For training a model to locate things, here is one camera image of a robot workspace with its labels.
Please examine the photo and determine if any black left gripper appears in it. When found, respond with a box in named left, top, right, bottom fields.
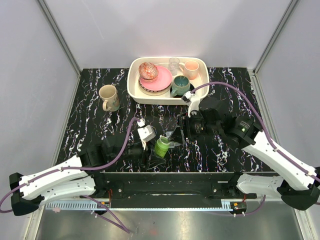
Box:
left=110, top=140, right=167, bottom=169

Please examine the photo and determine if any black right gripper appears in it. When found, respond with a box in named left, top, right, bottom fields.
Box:
left=168, top=109, right=222, bottom=145

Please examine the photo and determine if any clear weekly pill organizer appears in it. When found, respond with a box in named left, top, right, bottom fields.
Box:
left=169, top=141, right=182, bottom=149

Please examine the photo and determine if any green pill bottle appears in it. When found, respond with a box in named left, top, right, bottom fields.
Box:
left=154, top=136, right=170, bottom=158

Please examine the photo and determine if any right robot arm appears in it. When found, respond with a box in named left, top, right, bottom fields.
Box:
left=168, top=100, right=320, bottom=211

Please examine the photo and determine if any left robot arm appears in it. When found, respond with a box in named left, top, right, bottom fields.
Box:
left=9, top=137, right=166, bottom=216

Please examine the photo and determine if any black saucer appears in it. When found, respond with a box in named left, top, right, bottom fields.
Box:
left=170, top=84, right=195, bottom=98

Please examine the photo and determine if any teal glazed ceramic mug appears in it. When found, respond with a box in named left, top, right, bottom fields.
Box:
left=170, top=75, right=191, bottom=97

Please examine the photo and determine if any striped rim ceramic plate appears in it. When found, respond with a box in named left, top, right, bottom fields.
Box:
left=138, top=77, right=172, bottom=96

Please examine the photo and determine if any pink ceramic plate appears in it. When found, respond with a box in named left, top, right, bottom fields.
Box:
left=139, top=66, right=173, bottom=92

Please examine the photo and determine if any white rectangular dish tub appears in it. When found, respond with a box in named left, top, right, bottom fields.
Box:
left=127, top=56, right=210, bottom=106

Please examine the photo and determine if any pink ceramic mug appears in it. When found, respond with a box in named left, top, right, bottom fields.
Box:
left=179, top=60, right=200, bottom=80

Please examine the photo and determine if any red patterned ceramic bowl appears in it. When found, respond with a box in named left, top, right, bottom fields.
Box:
left=138, top=62, right=159, bottom=81

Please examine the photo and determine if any clear drinking glass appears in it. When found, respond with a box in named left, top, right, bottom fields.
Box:
left=168, top=57, right=180, bottom=76

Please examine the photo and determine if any cream illustrated ceramic mug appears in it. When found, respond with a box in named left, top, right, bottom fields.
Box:
left=98, top=84, right=120, bottom=112

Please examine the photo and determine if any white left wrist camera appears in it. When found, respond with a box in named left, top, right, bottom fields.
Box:
left=137, top=125, right=156, bottom=150

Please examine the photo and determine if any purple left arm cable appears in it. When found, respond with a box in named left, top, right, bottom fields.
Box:
left=0, top=117, right=146, bottom=234

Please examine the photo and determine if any slotted cable duct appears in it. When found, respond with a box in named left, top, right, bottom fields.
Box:
left=45, top=199, right=106, bottom=211

